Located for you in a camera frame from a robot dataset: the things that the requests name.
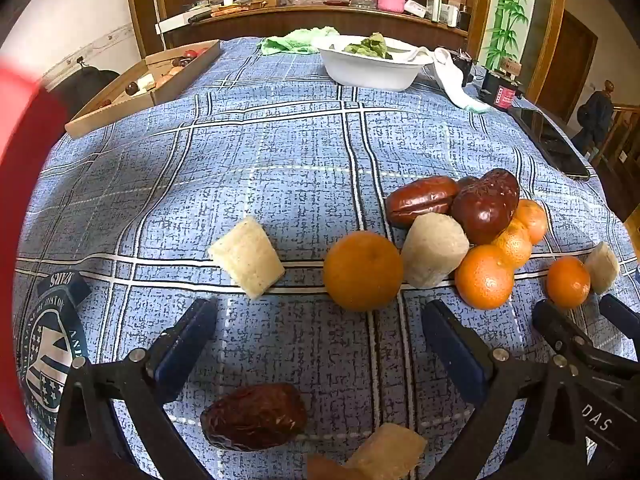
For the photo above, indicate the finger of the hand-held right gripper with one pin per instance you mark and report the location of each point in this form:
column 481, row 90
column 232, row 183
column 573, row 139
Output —
column 622, row 312
column 560, row 327

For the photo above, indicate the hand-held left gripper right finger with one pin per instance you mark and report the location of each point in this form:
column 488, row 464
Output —
column 452, row 347

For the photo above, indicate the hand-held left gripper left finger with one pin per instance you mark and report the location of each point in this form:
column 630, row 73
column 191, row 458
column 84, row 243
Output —
column 185, row 347

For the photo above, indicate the wrinkled dark red date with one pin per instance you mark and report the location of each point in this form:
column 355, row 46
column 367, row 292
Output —
column 253, row 417

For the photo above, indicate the large tangerine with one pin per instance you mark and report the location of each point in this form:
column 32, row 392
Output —
column 362, row 271

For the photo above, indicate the large glossy red date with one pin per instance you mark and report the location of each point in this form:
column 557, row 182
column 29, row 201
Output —
column 485, row 207

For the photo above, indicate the red plastic tray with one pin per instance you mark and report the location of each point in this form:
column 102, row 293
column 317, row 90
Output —
column 20, row 160

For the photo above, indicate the small red fruits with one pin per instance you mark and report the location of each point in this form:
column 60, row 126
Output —
column 190, row 53

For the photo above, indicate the small dark red date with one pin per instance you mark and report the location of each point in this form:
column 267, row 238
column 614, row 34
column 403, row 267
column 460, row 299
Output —
column 467, row 182

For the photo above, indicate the wooden railing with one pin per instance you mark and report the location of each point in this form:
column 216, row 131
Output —
column 625, row 130

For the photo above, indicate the black smartphone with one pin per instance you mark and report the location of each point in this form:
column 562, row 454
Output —
column 550, row 145

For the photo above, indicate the blue plaid tablecloth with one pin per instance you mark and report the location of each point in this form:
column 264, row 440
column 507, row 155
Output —
column 280, row 160

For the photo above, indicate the black and red device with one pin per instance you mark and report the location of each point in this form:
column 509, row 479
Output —
column 500, row 92

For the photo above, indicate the cardboard box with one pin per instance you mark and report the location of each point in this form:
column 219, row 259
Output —
column 110, row 112

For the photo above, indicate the brown wooden door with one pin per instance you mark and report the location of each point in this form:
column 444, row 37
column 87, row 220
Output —
column 570, row 60

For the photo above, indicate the small dark brown date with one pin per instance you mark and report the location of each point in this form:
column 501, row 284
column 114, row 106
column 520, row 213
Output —
column 131, row 88

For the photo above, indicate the white sock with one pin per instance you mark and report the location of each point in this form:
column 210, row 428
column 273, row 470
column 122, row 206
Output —
column 450, row 80

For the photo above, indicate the white block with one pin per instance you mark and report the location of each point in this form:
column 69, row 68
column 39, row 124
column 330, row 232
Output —
column 145, row 82

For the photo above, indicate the dark cloth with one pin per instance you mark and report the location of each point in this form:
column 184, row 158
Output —
column 82, row 90

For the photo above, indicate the small black device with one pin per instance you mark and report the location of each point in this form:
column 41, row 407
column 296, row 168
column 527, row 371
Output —
column 461, row 65

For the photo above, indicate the white bowl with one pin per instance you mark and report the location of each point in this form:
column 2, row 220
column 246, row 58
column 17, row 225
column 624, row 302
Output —
column 370, row 75

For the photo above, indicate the green leafy vegetables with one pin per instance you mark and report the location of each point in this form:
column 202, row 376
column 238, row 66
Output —
column 370, row 47

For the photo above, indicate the green cloth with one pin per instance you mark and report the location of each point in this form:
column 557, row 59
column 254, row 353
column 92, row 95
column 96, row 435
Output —
column 295, row 41

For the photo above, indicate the white flat board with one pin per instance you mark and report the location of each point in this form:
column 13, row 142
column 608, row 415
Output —
column 180, row 21

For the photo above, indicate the wooden sideboard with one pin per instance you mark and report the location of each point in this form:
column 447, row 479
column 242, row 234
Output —
column 240, row 24

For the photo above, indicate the white packets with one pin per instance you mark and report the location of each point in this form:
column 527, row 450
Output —
column 444, row 11

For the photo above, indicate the bamboo wall painting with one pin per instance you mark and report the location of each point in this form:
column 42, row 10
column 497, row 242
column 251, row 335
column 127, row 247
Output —
column 510, row 20

